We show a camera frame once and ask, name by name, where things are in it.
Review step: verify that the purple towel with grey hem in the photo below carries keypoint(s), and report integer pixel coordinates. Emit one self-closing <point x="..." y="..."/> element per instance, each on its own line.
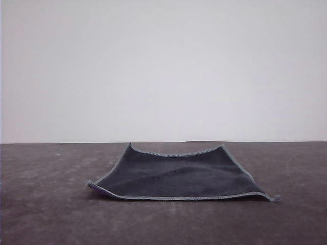
<point x="178" y="178"/>

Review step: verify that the grey table cloth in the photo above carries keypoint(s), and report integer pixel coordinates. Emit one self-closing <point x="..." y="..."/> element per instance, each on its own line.
<point x="51" y="217"/>

